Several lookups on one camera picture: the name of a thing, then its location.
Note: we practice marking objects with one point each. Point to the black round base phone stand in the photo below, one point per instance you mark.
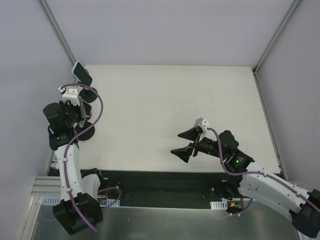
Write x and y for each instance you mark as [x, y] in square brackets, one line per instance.
[86, 93]

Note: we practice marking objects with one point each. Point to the pink case phone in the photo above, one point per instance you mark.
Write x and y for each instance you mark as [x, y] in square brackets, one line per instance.
[88, 110]

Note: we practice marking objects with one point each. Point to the black tall corner phone stand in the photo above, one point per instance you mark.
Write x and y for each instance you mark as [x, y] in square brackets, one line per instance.
[86, 132]

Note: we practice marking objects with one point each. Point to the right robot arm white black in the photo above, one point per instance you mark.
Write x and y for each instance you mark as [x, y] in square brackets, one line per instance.
[249, 179]

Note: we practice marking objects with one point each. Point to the aluminium frame post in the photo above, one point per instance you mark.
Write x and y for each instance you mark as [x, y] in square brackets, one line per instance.
[57, 30]
[277, 34]

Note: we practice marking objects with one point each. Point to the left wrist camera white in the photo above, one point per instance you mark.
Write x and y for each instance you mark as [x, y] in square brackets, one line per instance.
[70, 94]

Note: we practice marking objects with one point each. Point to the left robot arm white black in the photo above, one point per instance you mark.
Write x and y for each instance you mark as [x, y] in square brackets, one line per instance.
[78, 208]

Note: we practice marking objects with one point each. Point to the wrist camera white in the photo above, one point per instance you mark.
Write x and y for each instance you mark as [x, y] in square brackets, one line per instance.
[70, 94]
[201, 125]

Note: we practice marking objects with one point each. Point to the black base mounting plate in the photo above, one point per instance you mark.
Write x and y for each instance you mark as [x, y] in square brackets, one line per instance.
[154, 189]

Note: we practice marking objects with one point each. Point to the right aluminium frame post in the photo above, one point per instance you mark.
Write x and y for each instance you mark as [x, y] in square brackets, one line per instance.
[277, 34]

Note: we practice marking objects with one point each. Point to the green case phone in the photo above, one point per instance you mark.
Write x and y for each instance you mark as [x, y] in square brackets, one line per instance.
[83, 116]

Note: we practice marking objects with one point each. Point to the right white cable duct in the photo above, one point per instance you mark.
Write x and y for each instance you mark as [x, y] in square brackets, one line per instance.
[219, 205]

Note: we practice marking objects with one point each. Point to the light blue case phone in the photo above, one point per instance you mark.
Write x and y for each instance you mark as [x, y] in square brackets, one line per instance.
[81, 74]

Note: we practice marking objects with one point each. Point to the left aluminium frame post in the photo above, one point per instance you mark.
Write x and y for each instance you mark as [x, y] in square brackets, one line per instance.
[57, 30]

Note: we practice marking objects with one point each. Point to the aluminium front rail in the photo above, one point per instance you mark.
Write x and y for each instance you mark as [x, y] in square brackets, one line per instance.
[47, 186]

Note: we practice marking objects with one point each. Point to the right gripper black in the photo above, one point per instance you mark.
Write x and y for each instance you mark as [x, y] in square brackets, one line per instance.
[196, 143]

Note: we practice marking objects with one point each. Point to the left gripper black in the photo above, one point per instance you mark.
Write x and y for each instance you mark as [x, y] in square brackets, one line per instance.
[82, 111]

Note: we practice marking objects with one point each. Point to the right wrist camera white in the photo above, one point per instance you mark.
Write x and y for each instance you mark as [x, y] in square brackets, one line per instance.
[201, 125]

